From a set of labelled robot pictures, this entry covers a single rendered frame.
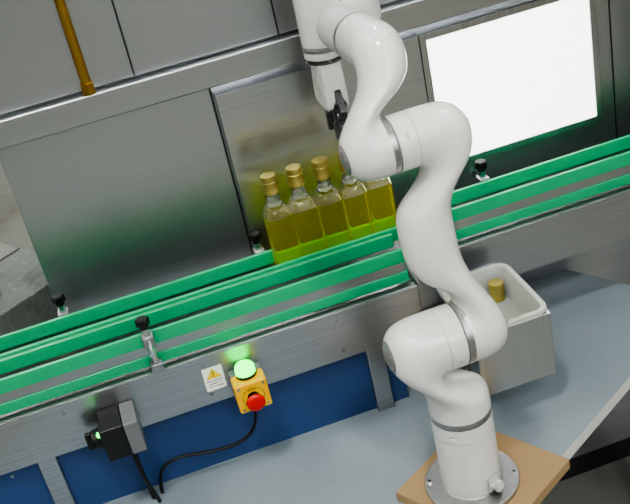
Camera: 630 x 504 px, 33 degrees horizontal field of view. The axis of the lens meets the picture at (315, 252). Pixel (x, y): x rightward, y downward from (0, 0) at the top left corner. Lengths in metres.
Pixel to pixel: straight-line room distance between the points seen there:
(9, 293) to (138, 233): 1.72
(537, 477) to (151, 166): 1.05
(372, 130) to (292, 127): 0.63
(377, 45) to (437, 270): 0.40
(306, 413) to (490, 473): 0.49
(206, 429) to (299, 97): 0.76
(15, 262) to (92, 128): 2.04
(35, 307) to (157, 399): 1.82
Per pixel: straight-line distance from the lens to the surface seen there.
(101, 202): 2.37
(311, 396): 2.38
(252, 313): 2.23
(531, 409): 2.39
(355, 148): 1.75
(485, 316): 1.92
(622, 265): 2.93
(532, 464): 2.23
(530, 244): 2.49
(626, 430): 3.27
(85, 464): 2.37
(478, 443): 2.07
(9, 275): 4.22
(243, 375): 2.21
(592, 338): 2.58
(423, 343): 1.90
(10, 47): 2.25
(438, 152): 1.79
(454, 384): 2.00
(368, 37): 1.79
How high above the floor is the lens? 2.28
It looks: 30 degrees down
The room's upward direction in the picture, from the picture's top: 13 degrees counter-clockwise
